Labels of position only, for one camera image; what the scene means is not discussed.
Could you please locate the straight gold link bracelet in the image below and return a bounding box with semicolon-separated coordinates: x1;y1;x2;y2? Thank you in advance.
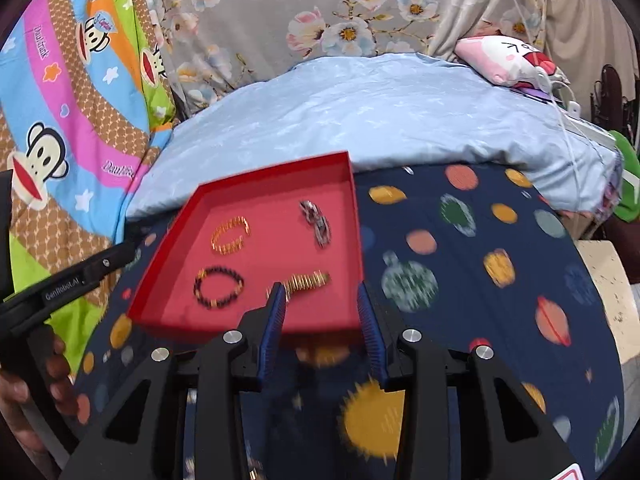
267;271;332;302

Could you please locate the curved gold link bracelet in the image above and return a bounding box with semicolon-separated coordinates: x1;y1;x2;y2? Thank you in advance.
211;216;251;256

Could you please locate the white box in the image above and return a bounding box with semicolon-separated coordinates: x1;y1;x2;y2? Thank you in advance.
565;115;617;150

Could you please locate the black beaded bracelet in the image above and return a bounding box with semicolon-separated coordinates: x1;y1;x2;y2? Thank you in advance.
193;267;246;309

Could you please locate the colourful monkey-print blanket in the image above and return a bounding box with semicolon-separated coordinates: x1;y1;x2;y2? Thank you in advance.
0;0;176;376

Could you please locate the white cable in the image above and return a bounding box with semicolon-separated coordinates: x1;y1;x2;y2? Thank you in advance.
500;0;608;196

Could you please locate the dark blue planet-print sheet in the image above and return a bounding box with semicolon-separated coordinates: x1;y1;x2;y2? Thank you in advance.
70;162;626;480

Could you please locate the person's left hand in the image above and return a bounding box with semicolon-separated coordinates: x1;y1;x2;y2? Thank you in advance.
0;335;80;461

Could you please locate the purple flat case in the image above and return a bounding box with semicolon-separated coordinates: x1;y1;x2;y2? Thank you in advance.
515;87;557;105

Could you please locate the silver chain bracelet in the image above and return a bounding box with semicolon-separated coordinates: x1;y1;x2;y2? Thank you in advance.
299;200;332;249

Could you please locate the grey floral cloth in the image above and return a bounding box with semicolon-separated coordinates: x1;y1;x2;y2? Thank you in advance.
130;0;551;121

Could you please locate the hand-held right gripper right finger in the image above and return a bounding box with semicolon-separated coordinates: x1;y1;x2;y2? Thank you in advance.
356;282;581;480

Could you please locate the red tray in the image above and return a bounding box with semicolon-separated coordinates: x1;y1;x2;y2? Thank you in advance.
126;151;364;346

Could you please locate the white speckled stool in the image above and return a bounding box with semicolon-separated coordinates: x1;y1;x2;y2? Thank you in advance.
575;240;640;361

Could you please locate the pink plush toy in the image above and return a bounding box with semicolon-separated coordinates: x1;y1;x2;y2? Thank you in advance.
454;36;558;90

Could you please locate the light blue quilt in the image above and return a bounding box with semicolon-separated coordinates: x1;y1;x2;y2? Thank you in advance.
125;52;618;218

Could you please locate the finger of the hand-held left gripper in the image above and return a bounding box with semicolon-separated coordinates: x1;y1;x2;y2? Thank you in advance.
82;224;146;286

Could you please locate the beige curtain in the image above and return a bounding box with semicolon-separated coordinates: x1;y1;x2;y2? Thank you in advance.
542;0;626;121

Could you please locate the dark wooden chair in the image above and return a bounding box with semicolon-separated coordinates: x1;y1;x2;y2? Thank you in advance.
590;65;640;136

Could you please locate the green cloth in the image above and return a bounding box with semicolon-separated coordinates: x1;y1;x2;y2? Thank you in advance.
607;130;640;222

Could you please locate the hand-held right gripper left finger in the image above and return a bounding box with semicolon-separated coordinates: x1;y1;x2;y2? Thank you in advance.
60;287;288;480

